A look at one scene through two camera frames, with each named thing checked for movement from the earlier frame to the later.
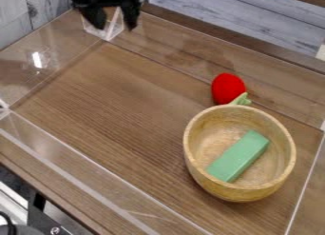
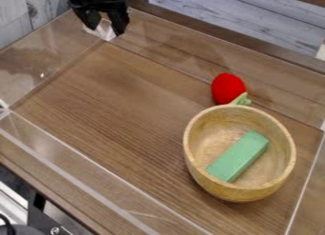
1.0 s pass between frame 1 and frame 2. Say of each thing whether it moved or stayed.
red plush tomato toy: stayed
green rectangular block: stayed
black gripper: moved
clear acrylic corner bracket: stayed
